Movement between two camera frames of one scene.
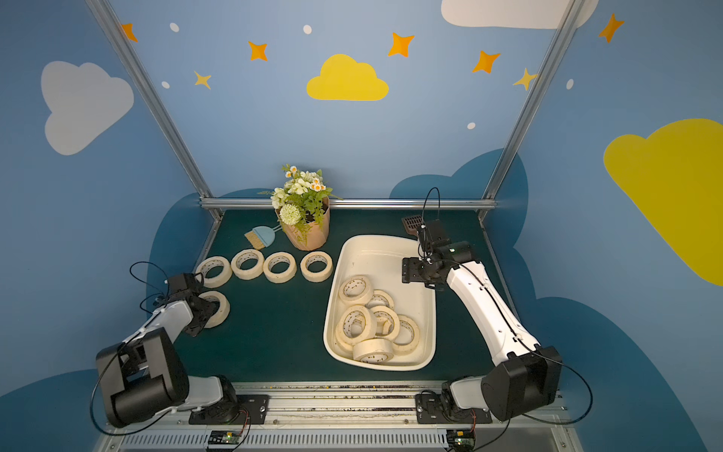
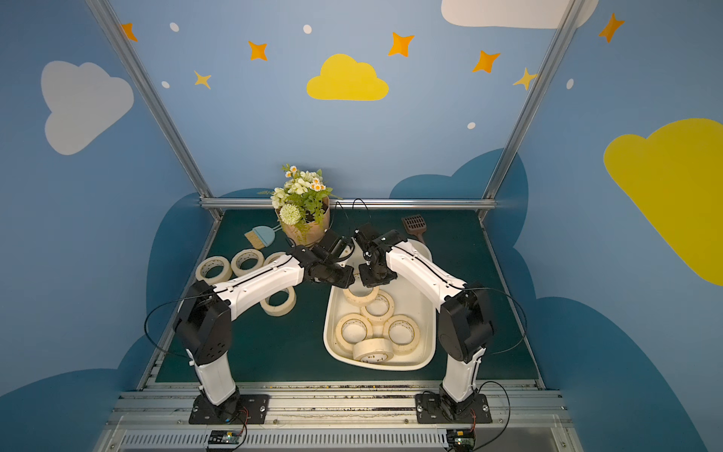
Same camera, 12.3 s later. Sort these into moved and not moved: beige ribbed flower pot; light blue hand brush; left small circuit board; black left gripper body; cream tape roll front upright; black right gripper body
Moved: black right gripper body; black left gripper body
Not moved: light blue hand brush; left small circuit board; cream tape roll front upright; beige ribbed flower pot
